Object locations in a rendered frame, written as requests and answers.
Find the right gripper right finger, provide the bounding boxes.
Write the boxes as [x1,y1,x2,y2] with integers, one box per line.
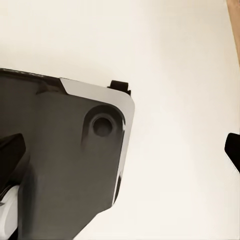
[224,132,240,172]

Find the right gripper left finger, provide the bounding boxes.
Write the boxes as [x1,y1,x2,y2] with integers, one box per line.
[0,133,26,193]

